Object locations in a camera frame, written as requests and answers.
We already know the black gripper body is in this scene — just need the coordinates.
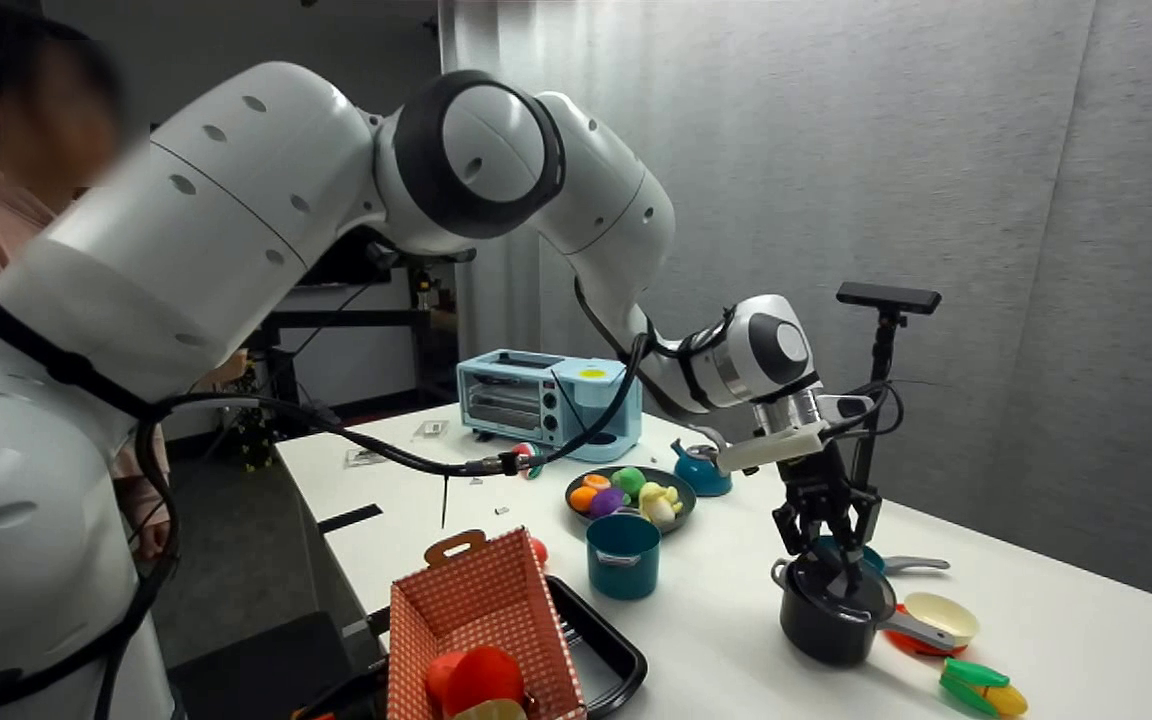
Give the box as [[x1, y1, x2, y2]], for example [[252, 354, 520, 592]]
[[771, 393, 884, 548]]

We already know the grey round pot lid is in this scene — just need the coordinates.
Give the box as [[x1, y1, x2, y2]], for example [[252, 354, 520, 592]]
[[786, 561, 891, 615]]

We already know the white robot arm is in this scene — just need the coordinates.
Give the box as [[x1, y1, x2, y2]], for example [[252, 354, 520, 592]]
[[0, 60, 876, 720]]

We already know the small black pot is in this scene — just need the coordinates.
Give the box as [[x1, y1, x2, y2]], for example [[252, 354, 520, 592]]
[[771, 561, 897, 668]]

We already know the blue grey kettle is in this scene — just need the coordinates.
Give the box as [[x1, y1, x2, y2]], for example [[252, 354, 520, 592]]
[[673, 441, 734, 497]]

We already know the green yellow toy corn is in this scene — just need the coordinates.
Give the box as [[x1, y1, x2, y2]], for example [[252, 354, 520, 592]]
[[940, 660, 1027, 720]]

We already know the dark plate of toy food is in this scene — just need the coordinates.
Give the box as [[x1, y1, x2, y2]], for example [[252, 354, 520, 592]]
[[563, 465, 696, 538]]

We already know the black baking tray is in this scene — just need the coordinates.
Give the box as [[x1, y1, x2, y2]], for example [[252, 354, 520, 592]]
[[288, 578, 650, 720]]

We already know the light blue toy oven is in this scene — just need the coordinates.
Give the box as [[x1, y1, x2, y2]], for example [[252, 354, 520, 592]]
[[457, 348, 639, 465]]

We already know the red toy tomato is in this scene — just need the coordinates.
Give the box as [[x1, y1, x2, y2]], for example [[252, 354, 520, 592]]
[[423, 644, 524, 717]]

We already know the person behind robot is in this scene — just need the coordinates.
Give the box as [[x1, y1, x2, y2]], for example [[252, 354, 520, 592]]
[[0, 0, 180, 566]]

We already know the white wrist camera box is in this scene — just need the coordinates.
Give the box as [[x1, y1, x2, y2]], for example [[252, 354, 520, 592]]
[[716, 425, 823, 471]]

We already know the blue pot with handles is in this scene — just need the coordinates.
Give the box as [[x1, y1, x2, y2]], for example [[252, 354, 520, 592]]
[[587, 517, 660, 602]]

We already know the black camera tripod stand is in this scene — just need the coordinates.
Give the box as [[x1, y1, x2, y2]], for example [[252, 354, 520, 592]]
[[831, 282, 948, 497]]

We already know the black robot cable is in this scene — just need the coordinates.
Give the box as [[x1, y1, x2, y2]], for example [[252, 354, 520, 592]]
[[133, 277, 687, 480]]

